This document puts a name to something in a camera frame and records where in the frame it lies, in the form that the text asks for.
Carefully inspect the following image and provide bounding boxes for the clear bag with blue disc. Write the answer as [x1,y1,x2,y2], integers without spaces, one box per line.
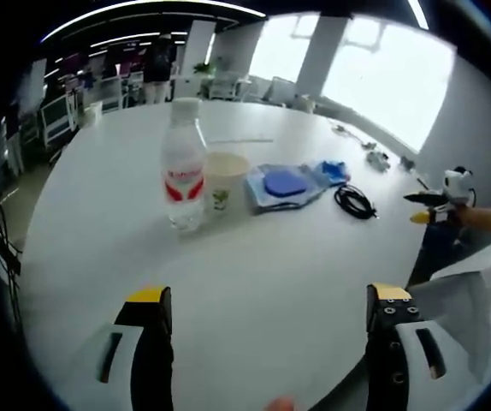
[244,164,328,215]

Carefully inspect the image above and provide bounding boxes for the plain white cup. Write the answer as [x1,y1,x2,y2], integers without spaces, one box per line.
[83,101,104,126]

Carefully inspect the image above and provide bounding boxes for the black cable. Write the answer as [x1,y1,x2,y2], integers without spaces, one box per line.
[334,183,380,221]

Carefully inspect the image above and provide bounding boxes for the blue tissue pack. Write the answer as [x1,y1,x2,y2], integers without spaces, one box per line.
[309,159,352,188]

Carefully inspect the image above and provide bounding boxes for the person's left hand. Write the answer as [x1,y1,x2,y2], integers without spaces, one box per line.
[265,396,294,411]

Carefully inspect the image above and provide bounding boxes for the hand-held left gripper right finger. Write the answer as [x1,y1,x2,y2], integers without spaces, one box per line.
[364,282,476,411]

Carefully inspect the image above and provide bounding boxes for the white table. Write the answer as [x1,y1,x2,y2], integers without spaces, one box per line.
[18,100,433,411]

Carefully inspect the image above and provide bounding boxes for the clear plastic water bottle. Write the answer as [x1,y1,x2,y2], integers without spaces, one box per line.
[159,97,207,232]

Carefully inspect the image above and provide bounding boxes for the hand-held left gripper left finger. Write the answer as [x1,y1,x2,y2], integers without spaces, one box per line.
[70,284,175,411]

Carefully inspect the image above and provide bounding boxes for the long ceiling light strip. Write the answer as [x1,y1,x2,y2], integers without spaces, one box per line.
[39,0,268,44]

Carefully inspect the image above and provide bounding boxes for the white paper cup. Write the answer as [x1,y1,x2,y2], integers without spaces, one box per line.
[204,152,251,216]

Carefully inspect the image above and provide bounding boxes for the person's dark trousers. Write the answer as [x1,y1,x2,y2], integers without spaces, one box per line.
[407,222,464,292]

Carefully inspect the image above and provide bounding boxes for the white grey handheld device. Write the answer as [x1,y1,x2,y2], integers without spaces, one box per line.
[364,149,390,172]

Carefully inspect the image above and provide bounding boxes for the grey cable with plug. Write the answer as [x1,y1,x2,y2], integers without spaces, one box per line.
[329,121,369,149]

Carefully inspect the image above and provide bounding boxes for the black floor cables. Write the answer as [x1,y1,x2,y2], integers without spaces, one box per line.
[0,200,23,301]

